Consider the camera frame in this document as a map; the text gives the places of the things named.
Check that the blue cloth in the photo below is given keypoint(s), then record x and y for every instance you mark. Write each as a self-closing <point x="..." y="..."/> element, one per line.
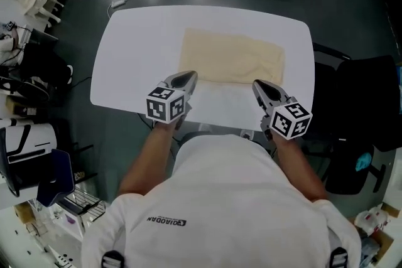
<point x="363" y="161"/>

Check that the person's right forearm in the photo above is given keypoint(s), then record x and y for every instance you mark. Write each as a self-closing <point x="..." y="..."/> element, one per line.
<point x="298" y="166"/>

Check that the person's white shirt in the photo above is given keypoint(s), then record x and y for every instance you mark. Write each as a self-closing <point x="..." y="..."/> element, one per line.
<point x="220" y="197"/>

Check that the white plastic bag red print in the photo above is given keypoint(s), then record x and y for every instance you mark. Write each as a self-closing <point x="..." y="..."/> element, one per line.
<point x="372" y="219"/>

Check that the black office chair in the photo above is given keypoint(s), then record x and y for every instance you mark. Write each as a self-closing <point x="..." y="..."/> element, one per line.
<point x="364" y="97"/>

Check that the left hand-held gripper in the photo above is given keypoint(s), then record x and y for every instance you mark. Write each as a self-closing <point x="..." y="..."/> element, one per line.
<point x="163" y="103"/>

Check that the person's right shoe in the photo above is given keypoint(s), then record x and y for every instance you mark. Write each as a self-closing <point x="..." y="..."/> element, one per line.
<point x="247" y="133"/>

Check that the cardboard box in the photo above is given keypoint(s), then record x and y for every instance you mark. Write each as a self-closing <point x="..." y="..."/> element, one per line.
<point x="381" y="244"/>

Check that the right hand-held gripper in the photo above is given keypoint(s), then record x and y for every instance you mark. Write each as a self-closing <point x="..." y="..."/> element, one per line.
<point x="289" y="119"/>

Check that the white and black device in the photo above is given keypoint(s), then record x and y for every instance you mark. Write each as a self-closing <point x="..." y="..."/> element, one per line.
<point x="28" y="147"/>

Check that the cream pants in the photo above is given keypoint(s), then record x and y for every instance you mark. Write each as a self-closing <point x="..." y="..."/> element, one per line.
<point x="229" y="53"/>

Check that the white power adapter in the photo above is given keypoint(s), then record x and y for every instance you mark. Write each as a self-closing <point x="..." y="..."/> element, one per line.
<point x="118" y="3"/>

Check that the white cloth sheet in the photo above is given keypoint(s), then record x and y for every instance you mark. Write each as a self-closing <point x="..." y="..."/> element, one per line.
<point x="229" y="103"/>

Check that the person's shoe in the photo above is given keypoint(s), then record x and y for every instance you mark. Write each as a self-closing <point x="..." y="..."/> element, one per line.
<point x="206" y="127"/>
<point x="247" y="133"/>

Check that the person's left shoe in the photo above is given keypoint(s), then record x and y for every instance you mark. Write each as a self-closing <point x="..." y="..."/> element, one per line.
<point x="206" y="127"/>

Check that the person's left forearm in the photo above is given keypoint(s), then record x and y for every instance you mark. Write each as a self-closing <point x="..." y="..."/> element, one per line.
<point x="147" y="157"/>

